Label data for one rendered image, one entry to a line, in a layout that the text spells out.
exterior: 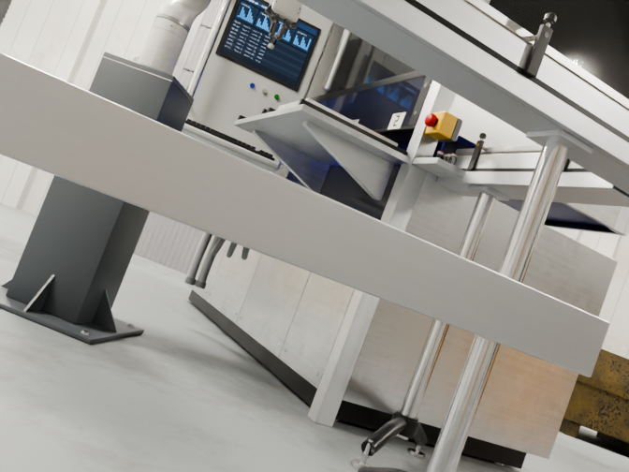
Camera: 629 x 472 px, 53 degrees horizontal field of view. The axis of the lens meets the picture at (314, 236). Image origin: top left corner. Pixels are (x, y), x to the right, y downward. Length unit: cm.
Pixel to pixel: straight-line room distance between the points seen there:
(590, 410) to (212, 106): 337
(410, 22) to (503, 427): 169
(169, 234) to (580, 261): 419
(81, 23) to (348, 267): 583
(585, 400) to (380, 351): 299
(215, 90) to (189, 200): 195
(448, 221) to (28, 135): 149
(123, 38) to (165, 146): 570
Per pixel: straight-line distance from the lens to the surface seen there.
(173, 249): 593
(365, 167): 204
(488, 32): 114
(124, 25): 664
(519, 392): 243
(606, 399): 494
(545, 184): 127
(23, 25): 706
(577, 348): 136
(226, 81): 286
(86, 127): 90
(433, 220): 206
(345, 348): 198
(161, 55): 222
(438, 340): 187
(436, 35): 108
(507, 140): 224
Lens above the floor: 43
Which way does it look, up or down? 3 degrees up
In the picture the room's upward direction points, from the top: 21 degrees clockwise
